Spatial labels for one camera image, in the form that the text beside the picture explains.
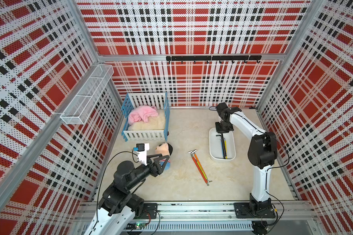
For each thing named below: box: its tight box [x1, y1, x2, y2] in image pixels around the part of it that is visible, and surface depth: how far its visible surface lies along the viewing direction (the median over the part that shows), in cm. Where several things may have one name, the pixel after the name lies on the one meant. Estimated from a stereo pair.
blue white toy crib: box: [121, 92, 170, 142], surface depth 101 cm
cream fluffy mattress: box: [127, 109, 166, 131], surface depth 101 cm
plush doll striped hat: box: [154, 141, 174, 171], surface depth 89 cm
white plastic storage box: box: [208, 127, 236, 162], surface depth 97 cm
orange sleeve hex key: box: [187, 149, 213, 183], surface depth 92 cm
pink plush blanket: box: [127, 104, 159, 125], surface depth 100 cm
